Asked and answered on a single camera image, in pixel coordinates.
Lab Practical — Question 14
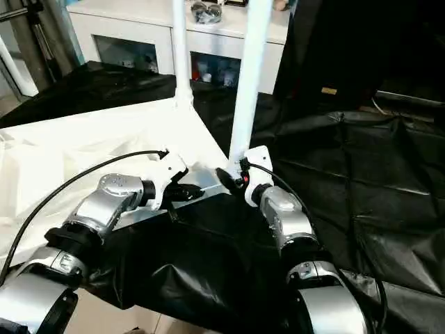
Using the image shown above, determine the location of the white plastic table top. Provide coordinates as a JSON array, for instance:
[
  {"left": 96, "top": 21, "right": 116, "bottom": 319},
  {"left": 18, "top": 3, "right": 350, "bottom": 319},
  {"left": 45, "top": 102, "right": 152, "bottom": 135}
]
[{"left": 0, "top": 97, "right": 232, "bottom": 269}]

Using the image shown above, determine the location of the black plastic mat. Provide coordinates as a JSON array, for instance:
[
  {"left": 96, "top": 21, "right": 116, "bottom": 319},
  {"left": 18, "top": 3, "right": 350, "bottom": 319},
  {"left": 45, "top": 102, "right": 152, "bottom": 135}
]
[{"left": 0, "top": 58, "right": 445, "bottom": 334}]

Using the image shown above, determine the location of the black speaker cabinet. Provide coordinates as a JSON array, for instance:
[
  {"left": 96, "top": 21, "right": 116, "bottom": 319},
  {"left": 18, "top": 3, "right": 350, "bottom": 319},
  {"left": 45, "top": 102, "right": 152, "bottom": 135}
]
[{"left": 273, "top": 0, "right": 382, "bottom": 105}]

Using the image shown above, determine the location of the dark bag of small parts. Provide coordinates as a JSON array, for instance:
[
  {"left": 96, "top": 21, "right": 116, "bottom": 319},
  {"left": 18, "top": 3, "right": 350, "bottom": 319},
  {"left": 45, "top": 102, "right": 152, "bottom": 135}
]
[{"left": 191, "top": 0, "right": 223, "bottom": 25}]

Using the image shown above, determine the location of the white sideboard cabinet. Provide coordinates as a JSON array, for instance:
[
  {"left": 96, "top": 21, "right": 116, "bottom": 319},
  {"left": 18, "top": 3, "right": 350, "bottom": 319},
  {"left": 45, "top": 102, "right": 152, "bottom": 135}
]
[{"left": 67, "top": 0, "right": 291, "bottom": 95}]

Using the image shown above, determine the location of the black metal rod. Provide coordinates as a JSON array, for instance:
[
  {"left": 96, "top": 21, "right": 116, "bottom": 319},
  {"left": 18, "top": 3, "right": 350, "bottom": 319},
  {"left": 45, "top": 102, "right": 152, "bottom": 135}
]
[{"left": 377, "top": 89, "right": 445, "bottom": 105}]

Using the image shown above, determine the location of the white slanted pipe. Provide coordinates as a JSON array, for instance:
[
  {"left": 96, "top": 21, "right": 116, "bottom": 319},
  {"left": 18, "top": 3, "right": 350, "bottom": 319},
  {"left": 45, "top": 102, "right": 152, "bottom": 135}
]
[{"left": 0, "top": 36, "right": 39, "bottom": 97}]

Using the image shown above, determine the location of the grey metal tripod stand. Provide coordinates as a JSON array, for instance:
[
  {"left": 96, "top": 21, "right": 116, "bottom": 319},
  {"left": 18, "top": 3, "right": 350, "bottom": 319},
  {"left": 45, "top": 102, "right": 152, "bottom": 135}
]
[{"left": 0, "top": 0, "right": 76, "bottom": 84}]

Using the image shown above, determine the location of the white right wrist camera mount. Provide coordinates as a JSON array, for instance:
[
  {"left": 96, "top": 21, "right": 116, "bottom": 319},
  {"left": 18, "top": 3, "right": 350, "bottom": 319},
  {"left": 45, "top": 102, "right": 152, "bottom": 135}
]
[{"left": 242, "top": 145, "right": 273, "bottom": 206}]

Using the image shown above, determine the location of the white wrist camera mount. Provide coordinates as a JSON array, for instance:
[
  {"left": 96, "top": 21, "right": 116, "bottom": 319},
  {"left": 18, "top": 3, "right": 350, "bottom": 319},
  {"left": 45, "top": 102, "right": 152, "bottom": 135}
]
[
  {"left": 144, "top": 148, "right": 189, "bottom": 212},
  {"left": 242, "top": 145, "right": 273, "bottom": 206}
]

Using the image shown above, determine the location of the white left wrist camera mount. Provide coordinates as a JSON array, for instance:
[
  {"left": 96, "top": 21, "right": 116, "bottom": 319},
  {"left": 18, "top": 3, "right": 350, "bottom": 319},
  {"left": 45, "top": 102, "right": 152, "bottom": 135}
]
[{"left": 144, "top": 148, "right": 189, "bottom": 212}]

